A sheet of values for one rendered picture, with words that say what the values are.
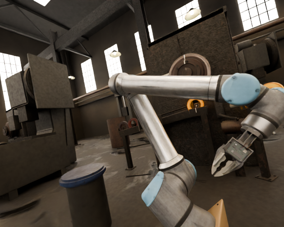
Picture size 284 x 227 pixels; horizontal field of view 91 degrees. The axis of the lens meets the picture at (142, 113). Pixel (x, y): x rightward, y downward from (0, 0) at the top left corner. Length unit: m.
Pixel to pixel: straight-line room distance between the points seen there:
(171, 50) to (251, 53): 4.23
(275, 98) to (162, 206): 0.56
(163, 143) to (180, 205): 0.28
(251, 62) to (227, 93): 5.47
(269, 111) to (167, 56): 1.61
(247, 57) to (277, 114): 5.35
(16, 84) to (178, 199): 3.42
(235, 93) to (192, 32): 1.64
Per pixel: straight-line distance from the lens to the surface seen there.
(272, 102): 0.63
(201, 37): 2.02
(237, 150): 0.58
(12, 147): 2.68
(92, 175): 1.05
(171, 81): 0.55
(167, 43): 2.11
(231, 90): 0.48
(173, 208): 0.66
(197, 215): 0.69
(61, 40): 8.64
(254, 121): 0.61
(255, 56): 6.01
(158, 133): 0.76
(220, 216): 0.73
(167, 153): 0.77
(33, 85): 3.22
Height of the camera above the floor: 0.73
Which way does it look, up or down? 2 degrees up
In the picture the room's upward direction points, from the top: 11 degrees counter-clockwise
